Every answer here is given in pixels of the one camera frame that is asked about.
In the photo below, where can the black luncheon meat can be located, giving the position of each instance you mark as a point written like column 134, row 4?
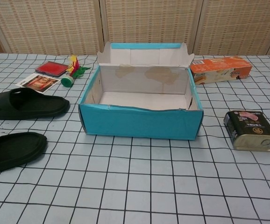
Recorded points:
column 249, row 130

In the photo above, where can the orange cardboard box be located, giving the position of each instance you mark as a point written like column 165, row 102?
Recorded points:
column 219, row 67

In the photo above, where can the feather shuttlecock with green base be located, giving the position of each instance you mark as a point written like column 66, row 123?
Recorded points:
column 67, row 81

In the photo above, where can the blue cardboard shoe box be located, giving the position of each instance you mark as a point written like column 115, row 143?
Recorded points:
column 137, row 126

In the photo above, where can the photo postcard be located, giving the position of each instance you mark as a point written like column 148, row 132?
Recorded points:
column 41, row 82

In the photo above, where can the white checkered tablecloth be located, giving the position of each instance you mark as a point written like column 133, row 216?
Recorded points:
column 135, row 186

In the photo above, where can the black rubber slipper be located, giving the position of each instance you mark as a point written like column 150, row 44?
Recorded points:
column 20, row 149
column 51, row 105

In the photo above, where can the red flat case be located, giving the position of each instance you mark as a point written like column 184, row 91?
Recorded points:
column 51, row 67

